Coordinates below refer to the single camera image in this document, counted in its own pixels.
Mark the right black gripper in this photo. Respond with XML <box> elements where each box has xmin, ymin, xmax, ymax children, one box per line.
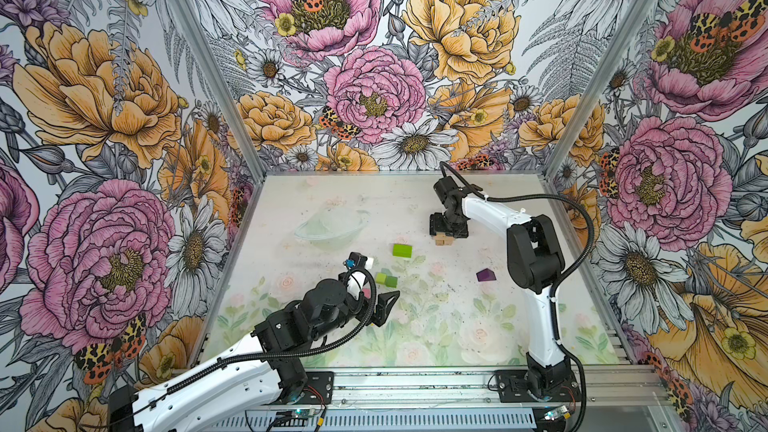
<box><xmin>430</xmin><ymin>209</ymin><xmax>469</xmax><ymax>239</ymax></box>

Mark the natural wood plank block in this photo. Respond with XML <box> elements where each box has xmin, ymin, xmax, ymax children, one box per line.
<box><xmin>434</xmin><ymin>234</ymin><xmax>455</xmax><ymax>246</ymax></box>

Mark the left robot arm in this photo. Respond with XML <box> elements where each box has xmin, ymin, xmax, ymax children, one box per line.
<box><xmin>105</xmin><ymin>270</ymin><xmax>400</xmax><ymax>431</ymax></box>

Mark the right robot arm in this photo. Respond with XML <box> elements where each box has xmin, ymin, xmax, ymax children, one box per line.
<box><xmin>429</xmin><ymin>177</ymin><xmax>574</xmax><ymax>400</ymax></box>

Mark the large green block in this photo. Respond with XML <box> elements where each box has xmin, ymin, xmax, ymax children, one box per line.
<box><xmin>392</xmin><ymin>243</ymin><xmax>413</xmax><ymax>259</ymax></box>

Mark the purple house-shaped block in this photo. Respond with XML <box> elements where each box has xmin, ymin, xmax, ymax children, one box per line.
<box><xmin>476</xmin><ymin>268</ymin><xmax>497</xmax><ymax>282</ymax></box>

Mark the green circuit board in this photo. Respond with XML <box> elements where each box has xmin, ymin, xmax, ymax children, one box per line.
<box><xmin>272</xmin><ymin>408</ymin><xmax>327</xmax><ymax>426</ymax></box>

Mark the small right circuit board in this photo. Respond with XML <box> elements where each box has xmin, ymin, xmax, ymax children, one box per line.
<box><xmin>542</xmin><ymin>405</ymin><xmax>571</xmax><ymax>421</ymax></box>

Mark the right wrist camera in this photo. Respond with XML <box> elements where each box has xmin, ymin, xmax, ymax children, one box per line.
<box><xmin>433</xmin><ymin>176</ymin><xmax>464</xmax><ymax>208</ymax></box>

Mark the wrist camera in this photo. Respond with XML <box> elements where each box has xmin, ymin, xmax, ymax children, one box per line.
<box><xmin>433</xmin><ymin>176</ymin><xmax>464</xmax><ymax>208</ymax></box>
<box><xmin>343</xmin><ymin>252</ymin><xmax>374</xmax><ymax>270</ymax></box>

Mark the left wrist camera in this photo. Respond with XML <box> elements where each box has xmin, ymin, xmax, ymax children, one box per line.
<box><xmin>343</xmin><ymin>252</ymin><xmax>374</xmax><ymax>270</ymax></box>

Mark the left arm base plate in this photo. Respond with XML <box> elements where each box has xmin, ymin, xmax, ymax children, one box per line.
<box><xmin>273</xmin><ymin>370</ymin><xmax>335</xmax><ymax>405</ymax></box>

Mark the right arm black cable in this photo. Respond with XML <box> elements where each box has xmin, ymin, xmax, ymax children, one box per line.
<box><xmin>439</xmin><ymin>161</ymin><xmax>595</xmax><ymax>432</ymax></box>

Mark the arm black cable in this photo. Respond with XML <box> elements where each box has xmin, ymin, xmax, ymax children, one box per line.
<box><xmin>439</xmin><ymin>161</ymin><xmax>595</xmax><ymax>432</ymax></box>
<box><xmin>77</xmin><ymin>269</ymin><xmax>379</xmax><ymax>432</ymax></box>

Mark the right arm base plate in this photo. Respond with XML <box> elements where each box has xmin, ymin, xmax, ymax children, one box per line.
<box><xmin>489</xmin><ymin>369</ymin><xmax>582</xmax><ymax>403</ymax></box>

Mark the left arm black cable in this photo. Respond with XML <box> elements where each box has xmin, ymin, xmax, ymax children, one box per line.
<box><xmin>77</xmin><ymin>269</ymin><xmax>379</xmax><ymax>432</ymax></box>

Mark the aluminium front rail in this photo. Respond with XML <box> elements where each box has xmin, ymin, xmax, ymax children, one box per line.
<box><xmin>158</xmin><ymin>364</ymin><xmax>670</xmax><ymax>410</ymax></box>

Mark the right aluminium corner post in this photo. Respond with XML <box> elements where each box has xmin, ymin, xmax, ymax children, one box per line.
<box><xmin>543</xmin><ymin>0</ymin><xmax>658</xmax><ymax>179</ymax></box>

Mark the aluminium corner post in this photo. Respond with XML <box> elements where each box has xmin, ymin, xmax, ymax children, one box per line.
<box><xmin>543</xmin><ymin>0</ymin><xmax>658</xmax><ymax>179</ymax></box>
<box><xmin>167</xmin><ymin>0</ymin><xmax>267</xmax><ymax>185</ymax></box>

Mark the left aluminium corner post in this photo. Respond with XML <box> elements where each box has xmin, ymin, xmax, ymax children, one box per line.
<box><xmin>167</xmin><ymin>0</ymin><xmax>267</xmax><ymax>185</ymax></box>

